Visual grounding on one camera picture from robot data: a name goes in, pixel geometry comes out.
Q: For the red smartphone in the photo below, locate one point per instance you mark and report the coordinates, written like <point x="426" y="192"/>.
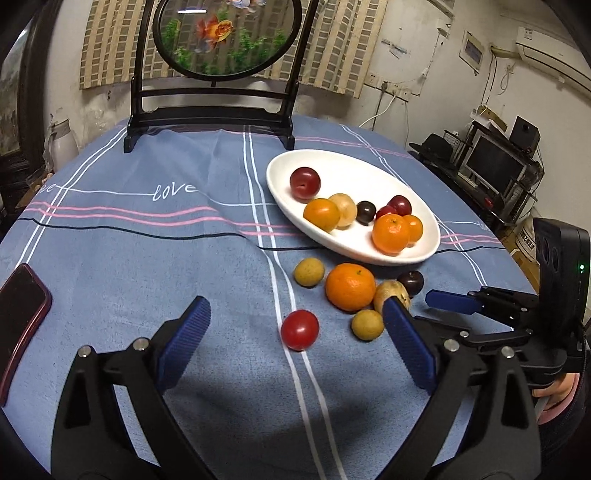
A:
<point x="25" y="302"/>

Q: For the white kettle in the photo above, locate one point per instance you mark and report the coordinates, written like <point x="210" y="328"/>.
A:
<point x="62" y="145"/>

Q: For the small yellow-brown fruit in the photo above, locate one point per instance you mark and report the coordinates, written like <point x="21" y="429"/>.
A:
<point x="309" y="272"/>

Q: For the small red tomato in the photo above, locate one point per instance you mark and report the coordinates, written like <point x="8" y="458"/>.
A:
<point x="300" y="330"/>

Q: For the blue striped tablecloth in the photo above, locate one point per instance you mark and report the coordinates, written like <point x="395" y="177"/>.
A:
<point x="124" y="242"/>

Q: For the small orange on plate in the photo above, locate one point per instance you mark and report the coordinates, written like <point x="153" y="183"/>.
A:
<point x="415" y="227"/>

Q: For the white air conditioner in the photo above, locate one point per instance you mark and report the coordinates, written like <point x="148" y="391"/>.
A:
<point x="554" y="58"/>

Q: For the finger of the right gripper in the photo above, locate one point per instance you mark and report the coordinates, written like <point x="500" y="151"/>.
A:
<point x="441" y="328"/>
<point x="453" y="302"/>

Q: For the large orange mandarin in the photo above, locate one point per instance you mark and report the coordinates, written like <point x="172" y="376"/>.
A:
<point x="350" y="287"/>

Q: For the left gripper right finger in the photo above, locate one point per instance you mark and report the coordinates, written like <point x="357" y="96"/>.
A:
<point x="502" y="438"/>

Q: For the right hand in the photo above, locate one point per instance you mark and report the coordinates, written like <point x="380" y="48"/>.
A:
<point x="553" y="400"/>

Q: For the black speaker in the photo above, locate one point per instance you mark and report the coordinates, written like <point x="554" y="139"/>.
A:
<point x="525" y="136"/>

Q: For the yellow-brown longan fruit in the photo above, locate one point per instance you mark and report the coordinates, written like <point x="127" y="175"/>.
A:
<point x="367" y="325"/>

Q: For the dark purple plum on plate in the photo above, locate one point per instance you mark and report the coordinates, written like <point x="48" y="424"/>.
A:
<point x="365" y="212"/>

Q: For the small orange fruit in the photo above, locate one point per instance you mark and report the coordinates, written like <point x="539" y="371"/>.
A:
<point x="323" y="213"/>

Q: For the large orange on plate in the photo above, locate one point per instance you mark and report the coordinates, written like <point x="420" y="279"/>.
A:
<point x="391" y="234"/>

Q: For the pale striped pepino melon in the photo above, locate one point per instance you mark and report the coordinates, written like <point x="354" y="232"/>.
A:
<point x="388" y="289"/>

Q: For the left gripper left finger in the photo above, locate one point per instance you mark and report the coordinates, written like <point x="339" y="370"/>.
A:
<point x="90" y="440"/>

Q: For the pale yellow fruit on plate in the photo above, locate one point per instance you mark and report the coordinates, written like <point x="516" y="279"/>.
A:
<point x="347" y="209"/>

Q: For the computer monitor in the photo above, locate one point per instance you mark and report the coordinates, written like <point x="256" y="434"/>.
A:
<point x="493" y="165"/>

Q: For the wall power strip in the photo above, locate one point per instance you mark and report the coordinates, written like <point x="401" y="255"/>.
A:
<point x="399" y="90"/>

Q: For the striped beige curtain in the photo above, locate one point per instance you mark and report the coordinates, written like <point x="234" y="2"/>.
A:
<point x="337" y="56"/>

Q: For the dark red plum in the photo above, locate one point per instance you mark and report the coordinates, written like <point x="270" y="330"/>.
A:
<point x="401" y="205"/>

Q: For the white round plate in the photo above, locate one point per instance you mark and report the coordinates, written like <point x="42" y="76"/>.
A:
<point x="329" y="197"/>

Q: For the round goldfish screen ornament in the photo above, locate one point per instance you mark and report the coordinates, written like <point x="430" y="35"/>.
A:
<point x="224" y="40"/>

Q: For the black hat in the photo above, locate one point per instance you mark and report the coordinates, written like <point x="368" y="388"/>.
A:
<point x="435" y="149"/>

